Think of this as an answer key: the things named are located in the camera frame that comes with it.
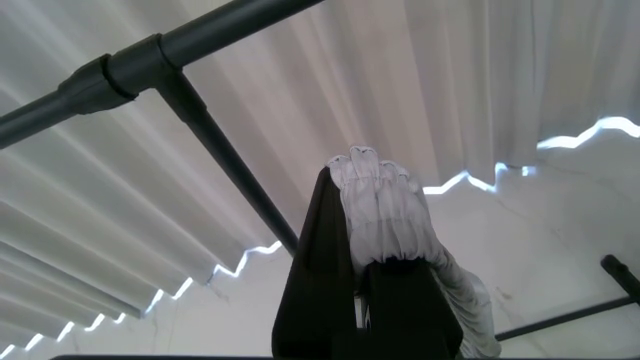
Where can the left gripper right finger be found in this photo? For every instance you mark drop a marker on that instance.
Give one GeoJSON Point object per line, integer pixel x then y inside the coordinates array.
{"type": "Point", "coordinates": [405, 310]}

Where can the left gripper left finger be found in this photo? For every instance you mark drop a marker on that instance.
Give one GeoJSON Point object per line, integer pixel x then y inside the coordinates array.
{"type": "Point", "coordinates": [320, 280]}

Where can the pale grey shorts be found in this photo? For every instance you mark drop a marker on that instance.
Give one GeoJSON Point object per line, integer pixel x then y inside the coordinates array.
{"type": "Point", "coordinates": [385, 215]}

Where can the black clothes rack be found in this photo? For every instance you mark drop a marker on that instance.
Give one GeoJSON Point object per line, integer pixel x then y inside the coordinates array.
{"type": "Point", "coordinates": [215, 30]}

